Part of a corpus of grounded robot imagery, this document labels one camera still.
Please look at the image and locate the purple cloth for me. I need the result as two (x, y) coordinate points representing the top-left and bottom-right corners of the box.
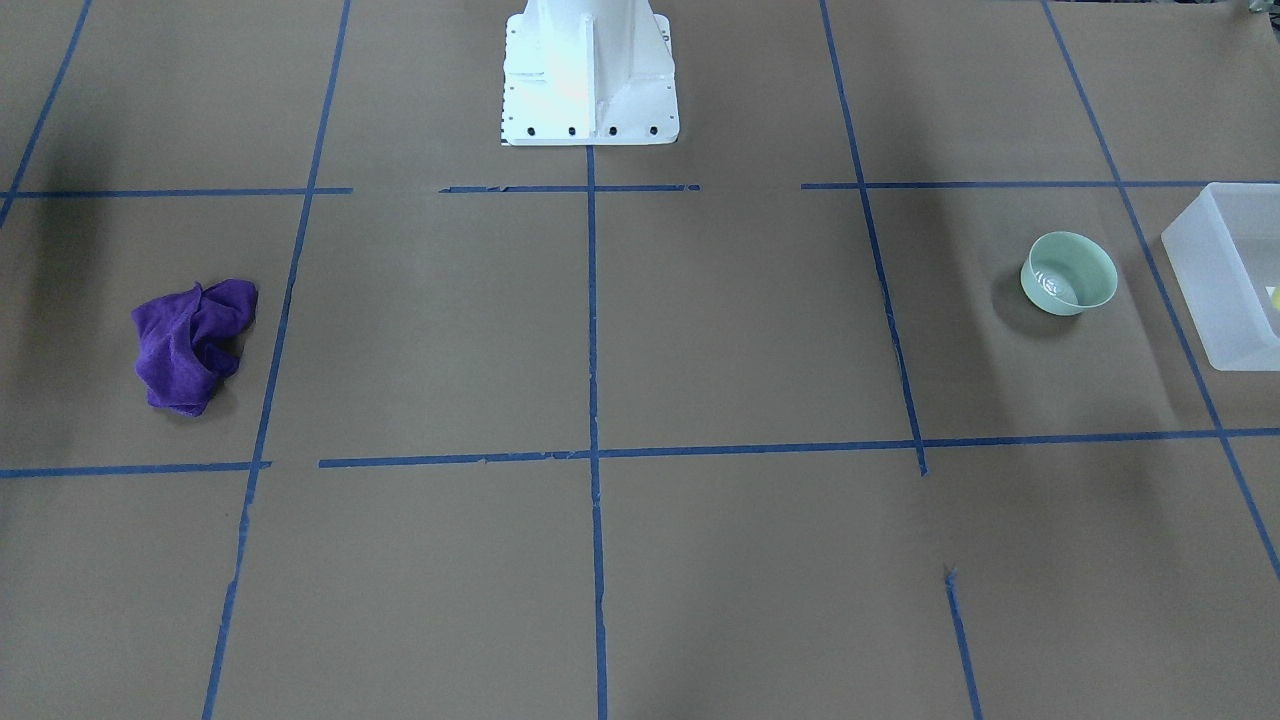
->
(131, 278), (259, 416)

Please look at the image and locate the translucent white plastic box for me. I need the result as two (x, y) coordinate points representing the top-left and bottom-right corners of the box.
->
(1161, 182), (1279, 372)

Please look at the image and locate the pale green ceramic bowl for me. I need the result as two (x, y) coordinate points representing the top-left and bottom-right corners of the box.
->
(1019, 231), (1119, 316)

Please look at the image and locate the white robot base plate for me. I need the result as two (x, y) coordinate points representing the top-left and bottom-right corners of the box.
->
(500, 1), (681, 147)

